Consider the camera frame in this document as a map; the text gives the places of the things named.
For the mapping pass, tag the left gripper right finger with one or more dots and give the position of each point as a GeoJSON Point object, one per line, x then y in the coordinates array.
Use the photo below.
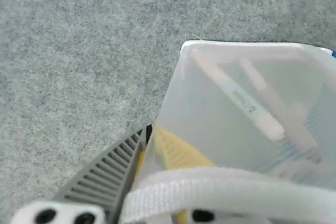
{"type": "Point", "coordinates": [181, 153]}

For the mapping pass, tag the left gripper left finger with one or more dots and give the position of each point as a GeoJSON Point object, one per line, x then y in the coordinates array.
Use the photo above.
{"type": "Point", "coordinates": [105, 176]}

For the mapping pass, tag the translucent white zip pouch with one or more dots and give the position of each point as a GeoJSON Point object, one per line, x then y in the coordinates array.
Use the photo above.
{"type": "Point", "coordinates": [210, 103]}

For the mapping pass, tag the white pen with print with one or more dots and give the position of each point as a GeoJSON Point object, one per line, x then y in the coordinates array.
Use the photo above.
{"type": "Point", "coordinates": [236, 95]}

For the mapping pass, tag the beige pen with grey tip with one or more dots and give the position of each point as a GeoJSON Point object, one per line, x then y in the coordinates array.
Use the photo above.
{"type": "Point", "coordinates": [283, 108]}

